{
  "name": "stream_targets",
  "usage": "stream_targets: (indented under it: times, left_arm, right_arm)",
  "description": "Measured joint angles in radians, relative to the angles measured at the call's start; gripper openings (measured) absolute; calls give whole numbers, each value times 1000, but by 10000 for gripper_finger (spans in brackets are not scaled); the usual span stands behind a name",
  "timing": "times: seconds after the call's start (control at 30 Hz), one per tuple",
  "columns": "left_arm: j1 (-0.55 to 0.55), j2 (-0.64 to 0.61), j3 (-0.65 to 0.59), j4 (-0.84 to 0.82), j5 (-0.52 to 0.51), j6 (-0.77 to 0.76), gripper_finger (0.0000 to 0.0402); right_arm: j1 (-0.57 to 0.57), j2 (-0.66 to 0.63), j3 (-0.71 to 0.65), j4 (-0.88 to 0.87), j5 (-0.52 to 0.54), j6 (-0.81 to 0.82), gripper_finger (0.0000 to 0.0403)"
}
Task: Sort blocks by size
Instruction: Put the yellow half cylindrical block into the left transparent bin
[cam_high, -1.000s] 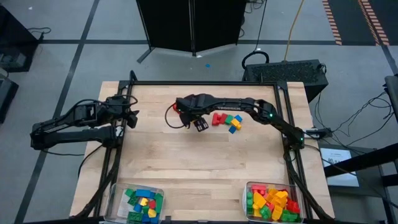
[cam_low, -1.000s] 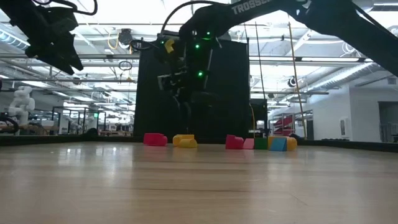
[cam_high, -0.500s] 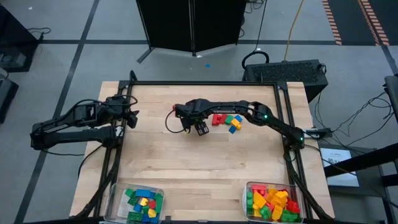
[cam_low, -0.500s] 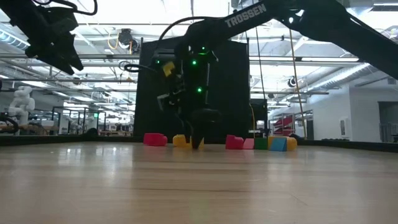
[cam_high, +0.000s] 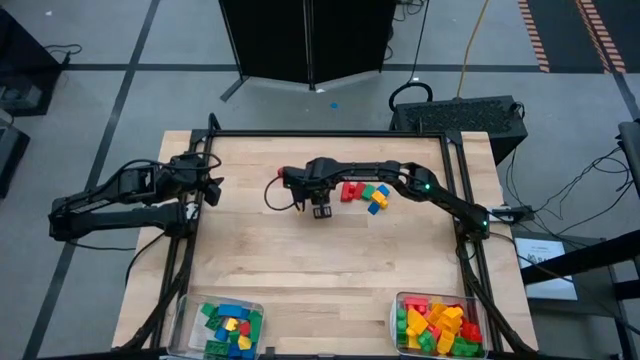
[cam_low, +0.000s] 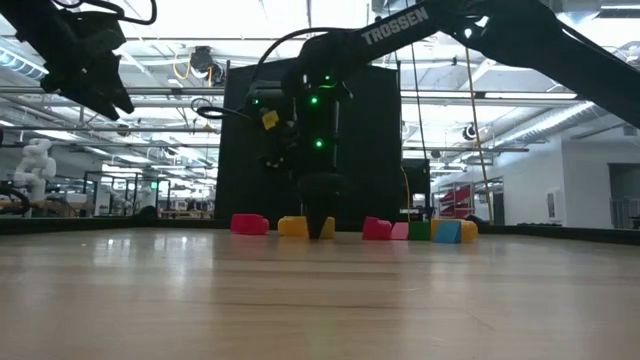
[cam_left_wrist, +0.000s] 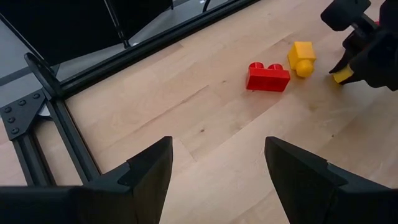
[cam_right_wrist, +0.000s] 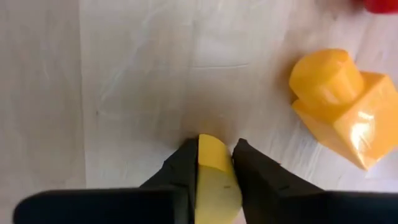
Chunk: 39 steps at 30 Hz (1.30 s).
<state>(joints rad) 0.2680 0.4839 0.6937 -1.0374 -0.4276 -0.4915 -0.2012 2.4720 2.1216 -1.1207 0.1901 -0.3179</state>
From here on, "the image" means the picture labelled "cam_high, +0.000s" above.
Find black metal beam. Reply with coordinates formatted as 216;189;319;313
519;228;640;302

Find clear plastic bin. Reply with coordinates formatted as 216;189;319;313
389;290;490;359
167;293;267;360

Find black looped cable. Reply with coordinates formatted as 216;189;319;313
387;0;434;114

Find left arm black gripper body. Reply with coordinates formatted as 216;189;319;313
160;153;223;192

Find white printed sheet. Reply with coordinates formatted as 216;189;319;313
513;235;579;302

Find yellow cable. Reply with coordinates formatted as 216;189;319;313
455;0;490;99

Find black post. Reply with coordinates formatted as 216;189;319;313
617;118;640;201

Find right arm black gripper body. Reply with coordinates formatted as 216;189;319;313
283;157;342;206

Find black folding partition screen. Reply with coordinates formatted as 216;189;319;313
218;0;399;104

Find black equipment box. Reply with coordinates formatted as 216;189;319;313
0;112;31;200

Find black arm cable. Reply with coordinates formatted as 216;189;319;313
123;231;169;290

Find black floor cables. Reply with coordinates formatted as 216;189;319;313
503;144;636;237

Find black perforated computer case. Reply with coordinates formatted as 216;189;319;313
388;94;530;166

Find black cabinet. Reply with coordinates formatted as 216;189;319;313
0;7;64;118

